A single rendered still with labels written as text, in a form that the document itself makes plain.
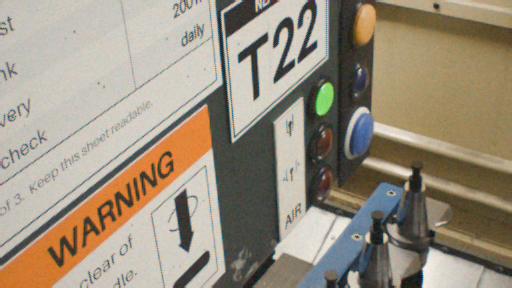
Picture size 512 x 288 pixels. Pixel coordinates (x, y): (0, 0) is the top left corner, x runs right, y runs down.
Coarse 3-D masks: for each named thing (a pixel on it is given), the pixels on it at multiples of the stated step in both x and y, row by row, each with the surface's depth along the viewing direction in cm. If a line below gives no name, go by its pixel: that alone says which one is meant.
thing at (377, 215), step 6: (378, 210) 85; (372, 216) 84; (378, 216) 84; (372, 222) 85; (378, 222) 84; (372, 228) 86; (378, 228) 85; (372, 234) 85; (378, 234) 85; (372, 240) 86; (378, 240) 86
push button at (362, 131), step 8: (360, 120) 49; (368, 120) 49; (352, 128) 49; (360, 128) 49; (368, 128) 50; (352, 136) 49; (360, 136) 49; (368, 136) 50; (352, 144) 49; (360, 144) 49; (368, 144) 51; (352, 152) 49; (360, 152) 50
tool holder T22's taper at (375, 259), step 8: (368, 232) 87; (368, 240) 86; (384, 240) 86; (368, 248) 86; (376, 248) 86; (384, 248) 86; (368, 256) 87; (376, 256) 86; (384, 256) 86; (360, 264) 88; (368, 264) 87; (376, 264) 87; (384, 264) 87; (360, 272) 89; (368, 272) 87; (376, 272) 87; (384, 272) 87; (360, 280) 89; (368, 280) 88; (376, 280) 88; (384, 280) 88; (392, 280) 89
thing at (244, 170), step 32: (224, 0) 33; (224, 96) 35; (288, 96) 41; (224, 128) 36; (256, 128) 39; (128, 160) 30; (224, 160) 37; (256, 160) 40; (224, 192) 38; (256, 192) 41; (224, 224) 39; (256, 224) 42; (224, 256) 40; (256, 256) 43
